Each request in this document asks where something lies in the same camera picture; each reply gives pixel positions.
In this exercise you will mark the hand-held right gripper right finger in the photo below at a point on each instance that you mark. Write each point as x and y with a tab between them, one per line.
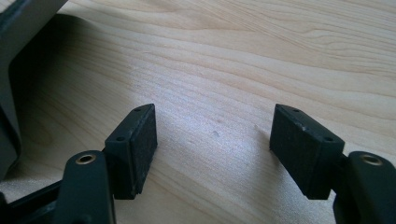
303	149

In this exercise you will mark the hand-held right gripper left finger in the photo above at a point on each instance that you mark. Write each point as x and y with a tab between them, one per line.
134	152

